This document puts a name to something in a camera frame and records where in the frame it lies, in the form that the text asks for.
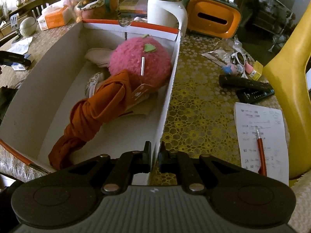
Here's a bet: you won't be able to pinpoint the white phone stand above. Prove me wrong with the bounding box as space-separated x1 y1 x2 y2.
11 13 23 42

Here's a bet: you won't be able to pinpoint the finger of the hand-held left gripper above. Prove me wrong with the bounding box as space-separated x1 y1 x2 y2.
0 50 32 69

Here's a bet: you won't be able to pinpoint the orange tissue pack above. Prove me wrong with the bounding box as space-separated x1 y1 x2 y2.
38 5 73 31

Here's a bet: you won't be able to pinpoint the white paper tissue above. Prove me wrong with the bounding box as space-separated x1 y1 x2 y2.
11 36 33 55

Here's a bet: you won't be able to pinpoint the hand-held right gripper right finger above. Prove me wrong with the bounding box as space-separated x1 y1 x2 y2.
158 142 253 195

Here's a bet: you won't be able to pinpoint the orange cloth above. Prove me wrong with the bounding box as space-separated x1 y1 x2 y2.
48 69 152 170

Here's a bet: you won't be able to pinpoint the clear plastic bag of fruit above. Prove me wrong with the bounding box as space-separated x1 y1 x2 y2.
58 0 122 23

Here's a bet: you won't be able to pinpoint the yellow giraffe figure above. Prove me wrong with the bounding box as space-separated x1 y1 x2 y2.
262 5 311 180

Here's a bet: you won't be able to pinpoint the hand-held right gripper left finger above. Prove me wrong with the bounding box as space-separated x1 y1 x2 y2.
56 141 152 195

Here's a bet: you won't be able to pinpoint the orange and white cardboard box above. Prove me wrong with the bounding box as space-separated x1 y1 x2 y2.
0 21 181 186

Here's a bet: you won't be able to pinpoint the pale round ribbed container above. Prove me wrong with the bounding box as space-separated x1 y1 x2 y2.
19 17 37 36

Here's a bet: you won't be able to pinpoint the clear plastic packet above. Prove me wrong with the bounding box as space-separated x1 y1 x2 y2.
201 39 243 66

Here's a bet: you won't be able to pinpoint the pink plush slipper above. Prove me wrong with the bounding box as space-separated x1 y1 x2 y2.
85 48 114 68

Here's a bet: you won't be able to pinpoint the pink plush apple toy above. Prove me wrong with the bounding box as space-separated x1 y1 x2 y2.
109 34 172 88

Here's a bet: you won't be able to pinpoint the stack of books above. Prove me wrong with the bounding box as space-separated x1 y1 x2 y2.
118 0 149 17

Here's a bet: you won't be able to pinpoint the orange and green tissue holder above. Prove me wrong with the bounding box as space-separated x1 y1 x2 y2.
182 0 242 39

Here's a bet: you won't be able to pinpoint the white framed sunglasses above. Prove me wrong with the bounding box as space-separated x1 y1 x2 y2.
230 51 251 66

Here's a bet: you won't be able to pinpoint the small pink and blue toy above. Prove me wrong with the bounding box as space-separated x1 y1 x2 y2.
222 63 245 74

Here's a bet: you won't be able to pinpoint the white mug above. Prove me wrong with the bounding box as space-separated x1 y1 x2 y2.
147 0 188 36

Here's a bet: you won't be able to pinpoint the short black remote control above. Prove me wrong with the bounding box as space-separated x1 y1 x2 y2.
237 87 275 103

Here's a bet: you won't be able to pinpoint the small yellow box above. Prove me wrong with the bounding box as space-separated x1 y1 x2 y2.
250 62 264 80

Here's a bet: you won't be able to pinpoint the wooden television cabinet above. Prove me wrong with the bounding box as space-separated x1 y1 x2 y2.
0 0 66 39

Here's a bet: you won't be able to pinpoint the long black remote control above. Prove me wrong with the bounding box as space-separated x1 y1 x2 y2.
219 74 271 89

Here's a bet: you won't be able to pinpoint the red pen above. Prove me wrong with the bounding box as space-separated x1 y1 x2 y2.
256 129 268 176

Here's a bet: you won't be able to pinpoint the white handwritten paper sheet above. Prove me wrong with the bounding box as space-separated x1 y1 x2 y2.
234 102 289 186

